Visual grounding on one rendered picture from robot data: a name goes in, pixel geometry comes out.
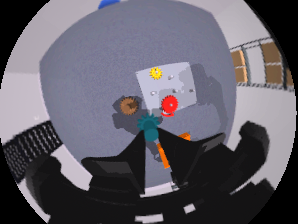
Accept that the tan toothed gear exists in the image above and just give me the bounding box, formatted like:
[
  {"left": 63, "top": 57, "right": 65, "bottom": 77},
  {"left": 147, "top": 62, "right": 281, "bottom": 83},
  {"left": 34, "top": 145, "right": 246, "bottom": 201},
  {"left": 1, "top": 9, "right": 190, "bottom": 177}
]
[{"left": 118, "top": 96, "right": 138, "bottom": 116}]

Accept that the teal gear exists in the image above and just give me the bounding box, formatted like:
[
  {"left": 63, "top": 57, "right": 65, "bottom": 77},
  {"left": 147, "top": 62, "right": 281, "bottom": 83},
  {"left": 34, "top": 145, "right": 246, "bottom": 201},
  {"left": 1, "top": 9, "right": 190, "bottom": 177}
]
[{"left": 137, "top": 113, "right": 161, "bottom": 141}]

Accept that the red gear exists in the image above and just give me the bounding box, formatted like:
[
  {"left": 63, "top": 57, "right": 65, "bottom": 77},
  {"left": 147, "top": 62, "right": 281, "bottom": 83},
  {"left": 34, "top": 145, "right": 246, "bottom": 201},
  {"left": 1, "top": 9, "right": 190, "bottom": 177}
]
[{"left": 161, "top": 96, "right": 178, "bottom": 113}]

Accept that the yellow gear with black stripe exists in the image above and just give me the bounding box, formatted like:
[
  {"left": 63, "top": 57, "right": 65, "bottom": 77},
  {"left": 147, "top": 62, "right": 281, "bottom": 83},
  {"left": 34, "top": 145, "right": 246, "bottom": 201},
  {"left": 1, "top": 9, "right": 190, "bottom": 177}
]
[{"left": 150, "top": 67, "right": 162, "bottom": 80}]

